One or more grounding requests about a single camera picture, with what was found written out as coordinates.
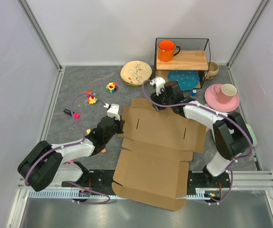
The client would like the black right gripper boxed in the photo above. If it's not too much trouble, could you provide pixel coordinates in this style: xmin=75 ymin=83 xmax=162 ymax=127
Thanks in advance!
xmin=149 ymin=86 xmax=173 ymax=112

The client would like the brown cardboard box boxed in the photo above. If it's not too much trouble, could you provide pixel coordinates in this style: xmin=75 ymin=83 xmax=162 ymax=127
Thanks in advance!
xmin=112 ymin=98 xmax=206 ymax=211

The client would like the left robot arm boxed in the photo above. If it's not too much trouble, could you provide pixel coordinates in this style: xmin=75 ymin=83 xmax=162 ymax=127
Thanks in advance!
xmin=18 ymin=116 xmax=125 ymax=191

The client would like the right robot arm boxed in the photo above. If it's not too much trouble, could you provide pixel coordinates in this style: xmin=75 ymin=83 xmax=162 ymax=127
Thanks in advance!
xmin=145 ymin=77 xmax=253 ymax=187

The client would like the blue dotted plate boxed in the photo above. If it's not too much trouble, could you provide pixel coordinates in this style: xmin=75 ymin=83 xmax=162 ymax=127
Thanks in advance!
xmin=167 ymin=70 xmax=200 ymax=91

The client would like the blue small bottle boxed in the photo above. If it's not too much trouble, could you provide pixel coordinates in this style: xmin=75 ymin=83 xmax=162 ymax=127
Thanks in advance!
xmin=190 ymin=89 xmax=197 ymax=98

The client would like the pink black highlighter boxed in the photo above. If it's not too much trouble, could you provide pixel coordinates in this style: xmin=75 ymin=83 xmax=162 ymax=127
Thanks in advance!
xmin=63 ymin=109 xmax=80 ymax=119

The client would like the pink saucer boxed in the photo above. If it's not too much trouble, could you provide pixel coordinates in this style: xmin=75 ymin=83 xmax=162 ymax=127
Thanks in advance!
xmin=205 ymin=84 xmax=240 ymax=112

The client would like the rainbow flower plush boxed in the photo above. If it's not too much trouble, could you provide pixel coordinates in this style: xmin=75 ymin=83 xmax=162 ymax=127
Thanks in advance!
xmin=106 ymin=82 xmax=118 ymax=93

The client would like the cream bird plate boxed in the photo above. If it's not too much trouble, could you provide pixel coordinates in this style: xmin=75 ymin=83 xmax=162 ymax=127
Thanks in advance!
xmin=120 ymin=60 xmax=152 ymax=86

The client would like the orange mug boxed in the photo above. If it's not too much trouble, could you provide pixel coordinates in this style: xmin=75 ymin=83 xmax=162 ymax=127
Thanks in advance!
xmin=158 ymin=40 xmax=181 ymax=62

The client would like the beige ceramic cup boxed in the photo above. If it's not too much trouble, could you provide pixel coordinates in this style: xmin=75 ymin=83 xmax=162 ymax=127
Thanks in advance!
xmin=205 ymin=62 xmax=219 ymax=80

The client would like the pink cup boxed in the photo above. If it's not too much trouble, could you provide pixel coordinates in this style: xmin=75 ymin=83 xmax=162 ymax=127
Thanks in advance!
xmin=214 ymin=84 xmax=237 ymax=104

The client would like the mint green square plate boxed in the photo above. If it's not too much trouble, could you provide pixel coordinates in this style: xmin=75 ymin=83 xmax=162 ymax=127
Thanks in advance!
xmin=246 ymin=124 xmax=257 ymax=147

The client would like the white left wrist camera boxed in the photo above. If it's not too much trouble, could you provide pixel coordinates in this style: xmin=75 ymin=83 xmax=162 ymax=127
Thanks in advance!
xmin=107 ymin=104 xmax=120 ymax=120

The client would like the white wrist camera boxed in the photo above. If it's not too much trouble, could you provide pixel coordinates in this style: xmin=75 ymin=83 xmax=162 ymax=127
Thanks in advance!
xmin=107 ymin=104 xmax=120 ymax=120
xmin=149 ymin=77 xmax=166 ymax=95

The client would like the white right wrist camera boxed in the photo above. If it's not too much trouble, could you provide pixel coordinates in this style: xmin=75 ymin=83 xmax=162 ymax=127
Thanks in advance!
xmin=149 ymin=77 xmax=166 ymax=95

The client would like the yellow flower keychain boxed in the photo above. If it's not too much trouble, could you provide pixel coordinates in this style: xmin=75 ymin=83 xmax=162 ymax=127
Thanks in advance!
xmin=85 ymin=95 xmax=98 ymax=105

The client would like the black wire wooden shelf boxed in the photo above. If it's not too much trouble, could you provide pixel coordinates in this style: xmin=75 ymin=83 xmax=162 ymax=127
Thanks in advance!
xmin=151 ymin=38 xmax=211 ymax=88

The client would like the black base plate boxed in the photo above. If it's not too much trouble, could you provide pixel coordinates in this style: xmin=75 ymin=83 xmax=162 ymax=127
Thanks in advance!
xmin=61 ymin=169 xmax=230 ymax=190

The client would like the grey cable duct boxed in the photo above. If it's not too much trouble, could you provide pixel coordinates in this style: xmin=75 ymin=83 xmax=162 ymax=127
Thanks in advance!
xmin=28 ymin=189 xmax=231 ymax=200

